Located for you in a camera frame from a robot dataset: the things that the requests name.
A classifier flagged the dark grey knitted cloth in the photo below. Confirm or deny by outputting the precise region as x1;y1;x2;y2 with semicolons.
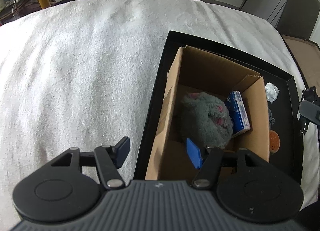
268;108;276;130

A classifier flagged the white plastic wrap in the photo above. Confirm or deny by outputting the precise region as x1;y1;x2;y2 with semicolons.
265;82;279;103

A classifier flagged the grey plush toy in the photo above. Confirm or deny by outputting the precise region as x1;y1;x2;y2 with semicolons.
181;92;233;149

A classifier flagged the orange round plush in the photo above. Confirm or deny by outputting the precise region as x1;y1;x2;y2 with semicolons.
270;130;280;153

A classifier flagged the blue tissue pack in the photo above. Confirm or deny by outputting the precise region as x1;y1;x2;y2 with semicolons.
224;91;251;137

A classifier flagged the black shallow tray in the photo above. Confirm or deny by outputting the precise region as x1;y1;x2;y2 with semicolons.
133;30;303;183

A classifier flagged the brown cardboard box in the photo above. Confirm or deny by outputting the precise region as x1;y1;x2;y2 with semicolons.
145;46;270;181

